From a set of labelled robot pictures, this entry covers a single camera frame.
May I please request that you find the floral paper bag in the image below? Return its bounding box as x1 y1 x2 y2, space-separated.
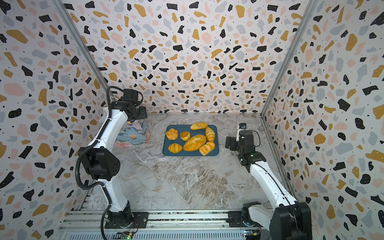
115 120 151 148

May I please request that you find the ridged long bread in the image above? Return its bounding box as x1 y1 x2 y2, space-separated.
205 127 216 142

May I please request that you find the braided twisted bread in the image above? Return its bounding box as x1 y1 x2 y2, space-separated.
199 142 216 156

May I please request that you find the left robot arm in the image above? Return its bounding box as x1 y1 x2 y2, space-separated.
75 88 147 228

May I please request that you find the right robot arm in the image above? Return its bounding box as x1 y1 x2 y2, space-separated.
225 124 313 240

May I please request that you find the smooth oval bread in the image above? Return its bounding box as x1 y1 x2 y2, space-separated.
190 122 208 131

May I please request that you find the knotted flower bread roll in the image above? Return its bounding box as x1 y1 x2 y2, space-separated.
166 128 179 141

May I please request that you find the striped croissant bread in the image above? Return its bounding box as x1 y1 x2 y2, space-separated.
168 143 183 154

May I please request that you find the large sesame oval loaf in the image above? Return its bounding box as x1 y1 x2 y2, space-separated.
183 135 207 152

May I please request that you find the teal plastic tray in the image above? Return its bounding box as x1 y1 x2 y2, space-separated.
163 125 220 157

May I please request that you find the small round bun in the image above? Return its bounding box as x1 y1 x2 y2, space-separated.
180 131 191 142

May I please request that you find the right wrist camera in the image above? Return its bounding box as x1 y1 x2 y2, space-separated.
239 123 247 130

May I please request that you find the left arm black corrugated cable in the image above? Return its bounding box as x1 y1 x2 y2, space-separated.
74 140 104 190

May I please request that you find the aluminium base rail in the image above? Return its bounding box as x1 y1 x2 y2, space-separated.
58 209 271 240

